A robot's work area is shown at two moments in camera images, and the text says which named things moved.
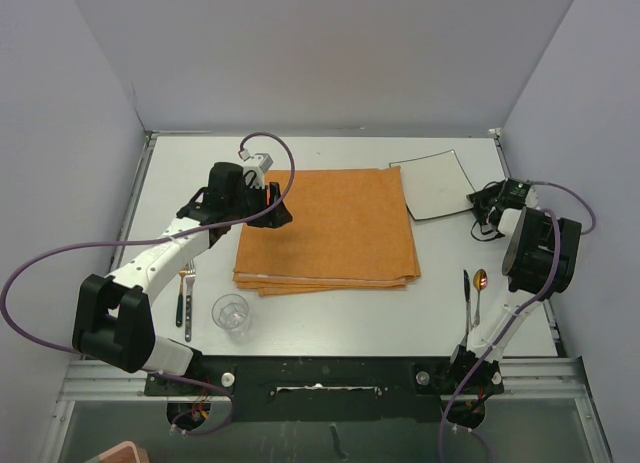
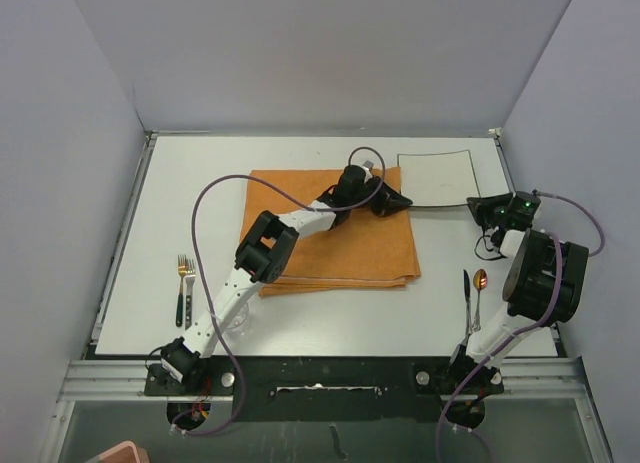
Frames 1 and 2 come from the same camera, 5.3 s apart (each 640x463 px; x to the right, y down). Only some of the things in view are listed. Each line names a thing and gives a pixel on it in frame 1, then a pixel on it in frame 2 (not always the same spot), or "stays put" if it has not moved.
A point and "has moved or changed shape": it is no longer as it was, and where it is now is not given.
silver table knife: x=467 y=296 stays put
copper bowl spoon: x=479 y=279 stays put
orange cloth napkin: x=350 y=229 stays put
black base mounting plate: x=331 y=389 stays put
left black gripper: x=266 y=200 -> x=388 y=200
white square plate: x=435 y=184 has moved or changed shape
